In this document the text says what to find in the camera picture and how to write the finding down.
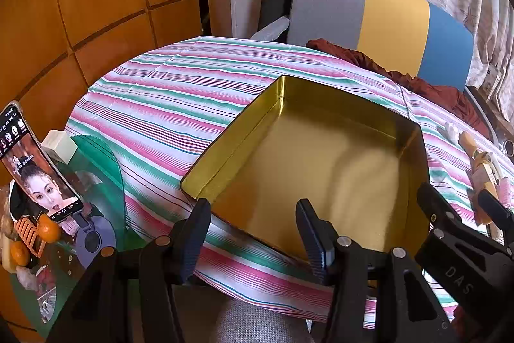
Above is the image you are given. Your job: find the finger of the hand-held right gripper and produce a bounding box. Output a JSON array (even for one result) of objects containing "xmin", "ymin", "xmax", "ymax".
[
  {"xmin": 477, "ymin": 190, "xmax": 514, "ymax": 236},
  {"xmin": 417, "ymin": 183, "xmax": 463, "ymax": 234}
]

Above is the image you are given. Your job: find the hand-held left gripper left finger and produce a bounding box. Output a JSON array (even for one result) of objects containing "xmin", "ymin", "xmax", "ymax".
[{"xmin": 46, "ymin": 198, "xmax": 213, "ymax": 343}]

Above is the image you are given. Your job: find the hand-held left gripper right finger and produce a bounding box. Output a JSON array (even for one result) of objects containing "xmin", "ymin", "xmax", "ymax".
[{"xmin": 295, "ymin": 198, "xmax": 458, "ymax": 343}]

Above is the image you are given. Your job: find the gold tin box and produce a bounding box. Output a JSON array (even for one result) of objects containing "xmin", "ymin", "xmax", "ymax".
[{"xmin": 180, "ymin": 75, "xmax": 431, "ymax": 287}]

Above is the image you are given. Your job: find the green edged cracker packet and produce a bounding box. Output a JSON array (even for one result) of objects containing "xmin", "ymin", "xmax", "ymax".
[{"xmin": 470, "ymin": 150, "xmax": 502, "ymax": 225}]

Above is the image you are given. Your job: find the plain yellow snack packet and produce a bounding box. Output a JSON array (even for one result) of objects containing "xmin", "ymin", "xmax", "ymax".
[{"xmin": 458, "ymin": 130, "xmax": 480, "ymax": 159}]

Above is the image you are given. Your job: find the person's grey trouser leg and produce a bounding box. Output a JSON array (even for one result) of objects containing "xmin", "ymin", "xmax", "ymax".
[{"xmin": 209, "ymin": 297, "xmax": 314, "ymax": 343}]

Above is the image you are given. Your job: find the wooden side table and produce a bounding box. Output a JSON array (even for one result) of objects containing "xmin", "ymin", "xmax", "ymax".
[{"xmin": 466, "ymin": 86, "xmax": 514, "ymax": 139}]

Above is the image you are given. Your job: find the dark red cloth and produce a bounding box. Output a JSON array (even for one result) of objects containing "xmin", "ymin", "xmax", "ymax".
[{"xmin": 306, "ymin": 38, "xmax": 491, "ymax": 135}]

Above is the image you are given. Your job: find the white carton box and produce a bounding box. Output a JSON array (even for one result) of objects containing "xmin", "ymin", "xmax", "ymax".
[{"xmin": 480, "ymin": 64, "xmax": 502, "ymax": 100}]

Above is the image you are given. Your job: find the orange fruit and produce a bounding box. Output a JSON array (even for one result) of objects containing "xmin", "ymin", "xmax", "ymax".
[
  {"xmin": 10, "ymin": 241, "xmax": 31, "ymax": 265},
  {"xmin": 38, "ymin": 214, "xmax": 62, "ymax": 243}
]

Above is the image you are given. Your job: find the striped tablecloth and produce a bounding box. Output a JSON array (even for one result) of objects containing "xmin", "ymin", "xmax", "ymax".
[{"xmin": 64, "ymin": 36, "xmax": 514, "ymax": 329}]

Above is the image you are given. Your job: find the orange plastic clip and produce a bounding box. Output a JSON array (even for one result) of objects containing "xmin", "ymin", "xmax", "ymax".
[{"xmin": 15, "ymin": 218, "xmax": 47, "ymax": 257}]

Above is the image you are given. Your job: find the small white box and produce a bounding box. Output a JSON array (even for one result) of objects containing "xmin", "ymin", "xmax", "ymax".
[{"xmin": 41, "ymin": 129, "xmax": 77, "ymax": 164}]

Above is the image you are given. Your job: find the smartphone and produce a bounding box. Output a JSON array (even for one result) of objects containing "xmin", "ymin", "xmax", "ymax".
[{"xmin": 0, "ymin": 101, "xmax": 85, "ymax": 223}]

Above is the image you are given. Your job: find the grey yellow blue chair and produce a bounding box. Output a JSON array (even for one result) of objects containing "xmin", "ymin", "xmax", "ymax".
[{"xmin": 249, "ymin": 0, "xmax": 474, "ymax": 92}]

